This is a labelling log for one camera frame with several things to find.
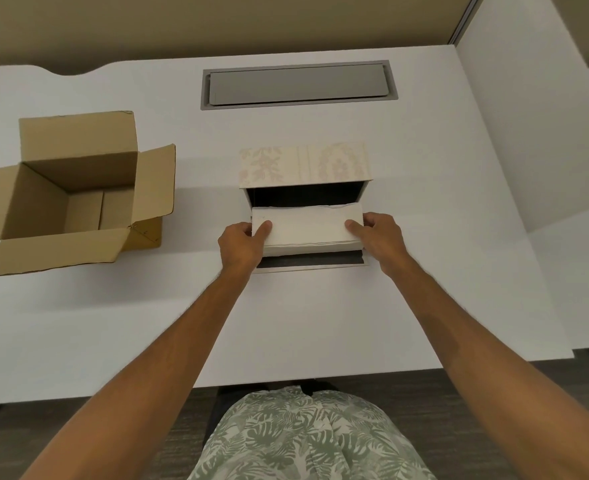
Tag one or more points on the person's left hand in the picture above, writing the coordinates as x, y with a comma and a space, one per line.
235, 244

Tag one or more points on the person's right hand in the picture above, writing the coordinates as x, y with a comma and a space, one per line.
382, 240

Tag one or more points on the person's right thumb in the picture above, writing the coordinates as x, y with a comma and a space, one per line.
357, 228

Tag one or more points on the person's left thumb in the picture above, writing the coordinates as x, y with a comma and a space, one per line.
263, 230

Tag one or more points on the white tissue stack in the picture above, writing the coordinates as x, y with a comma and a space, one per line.
307, 228

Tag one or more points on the person's left forearm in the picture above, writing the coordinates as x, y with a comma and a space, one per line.
139, 374

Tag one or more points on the person's right forearm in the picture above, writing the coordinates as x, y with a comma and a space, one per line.
494, 374

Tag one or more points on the patterned open tissue box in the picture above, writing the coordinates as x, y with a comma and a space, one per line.
304, 194

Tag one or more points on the open brown cardboard box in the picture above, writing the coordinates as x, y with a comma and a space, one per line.
74, 189

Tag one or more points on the leaf print shirt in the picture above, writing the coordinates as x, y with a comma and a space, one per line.
304, 437

